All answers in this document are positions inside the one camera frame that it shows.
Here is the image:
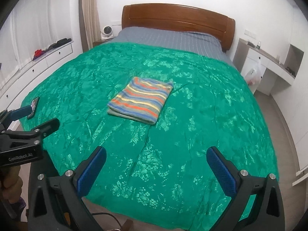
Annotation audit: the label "black clothes on cabinet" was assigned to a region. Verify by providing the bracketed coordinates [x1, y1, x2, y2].
[47, 38, 72, 51]

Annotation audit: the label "white sheer curtain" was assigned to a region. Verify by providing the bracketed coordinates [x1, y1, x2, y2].
[0, 0, 59, 90]

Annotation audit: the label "striped knit sweater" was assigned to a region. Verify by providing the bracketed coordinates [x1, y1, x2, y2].
[107, 77, 173, 125]

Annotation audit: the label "white drawer cabinet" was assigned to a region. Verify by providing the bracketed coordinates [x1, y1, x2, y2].
[1, 41, 76, 110]

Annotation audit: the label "white desk unit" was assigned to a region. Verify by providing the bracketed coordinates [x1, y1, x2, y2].
[233, 39, 295, 95]

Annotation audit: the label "red cloth on cabinet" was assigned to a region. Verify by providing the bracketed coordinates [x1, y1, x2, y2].
[32, 49, 47, 61]

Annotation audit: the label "grey checked bed sheet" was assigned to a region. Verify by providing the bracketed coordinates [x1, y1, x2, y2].
[110, 27, 235, 67]

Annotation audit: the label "black cable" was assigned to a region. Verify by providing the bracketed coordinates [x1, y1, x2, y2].
[91, 212, 125, 230]

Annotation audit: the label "small white fan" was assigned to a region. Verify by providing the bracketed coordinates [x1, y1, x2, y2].
[101, 26, 113, 40]

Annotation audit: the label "brown wooden headboard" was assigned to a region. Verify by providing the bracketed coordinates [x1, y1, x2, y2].
[122, 3, 235, 53]

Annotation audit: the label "green floral bedspread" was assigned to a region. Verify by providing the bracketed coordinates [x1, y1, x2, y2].
[21, 43, 278, 230]

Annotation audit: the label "wooden nightstand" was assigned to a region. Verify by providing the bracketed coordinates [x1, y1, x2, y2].
[92, 37, 114, 47]

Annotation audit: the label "person's left hand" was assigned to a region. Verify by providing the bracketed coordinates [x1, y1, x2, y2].
[1, 166, 23, 204]

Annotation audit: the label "beige curtain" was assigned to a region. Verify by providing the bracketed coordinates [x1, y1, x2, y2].
[79, 0, 101, 52]

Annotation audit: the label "white plastic bag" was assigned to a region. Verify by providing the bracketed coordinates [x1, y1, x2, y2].
[244, 57, 262, 94]

